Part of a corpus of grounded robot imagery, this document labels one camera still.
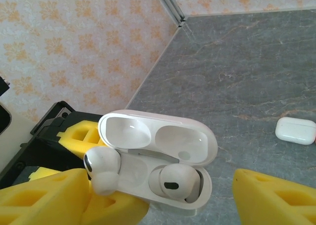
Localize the white wireless earbud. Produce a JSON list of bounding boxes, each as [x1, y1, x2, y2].
[[149, 164, 198, 204], [83, 146, 122, 196]]

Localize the aluminium frame post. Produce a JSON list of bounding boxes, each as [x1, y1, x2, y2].
[[151, 0, 186, 28]]

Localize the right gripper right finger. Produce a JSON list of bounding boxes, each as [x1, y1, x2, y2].
[[234, 168, 316, 225]]

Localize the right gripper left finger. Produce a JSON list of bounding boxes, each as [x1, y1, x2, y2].
[[0, 167, 90, 225]]

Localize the white earbud charging case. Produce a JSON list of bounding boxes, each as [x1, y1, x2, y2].
[[275, 116, 316, 146], [98, 109, 219, 218]]

